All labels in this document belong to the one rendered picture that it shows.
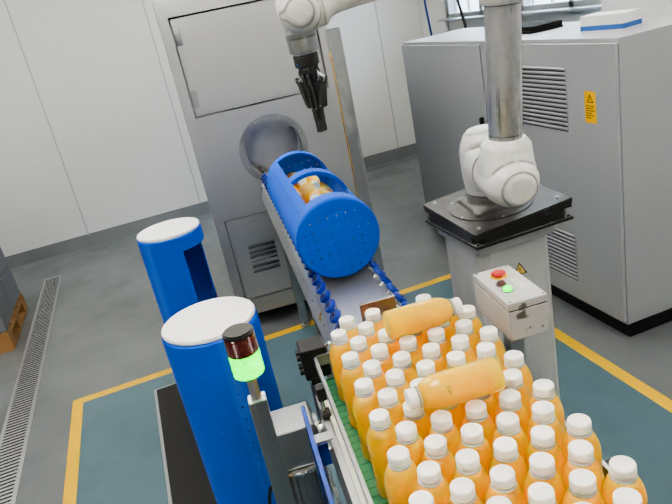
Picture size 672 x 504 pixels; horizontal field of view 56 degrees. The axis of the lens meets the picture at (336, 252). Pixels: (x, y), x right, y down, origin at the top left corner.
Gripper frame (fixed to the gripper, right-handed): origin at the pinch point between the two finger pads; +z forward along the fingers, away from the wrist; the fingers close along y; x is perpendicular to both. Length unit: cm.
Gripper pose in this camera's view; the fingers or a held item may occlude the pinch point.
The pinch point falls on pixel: (320, 120)
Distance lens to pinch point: 200.5
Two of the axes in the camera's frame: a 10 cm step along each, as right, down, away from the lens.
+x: -7.1, 4.1, -5.7
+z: 2.1, 9.0, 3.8
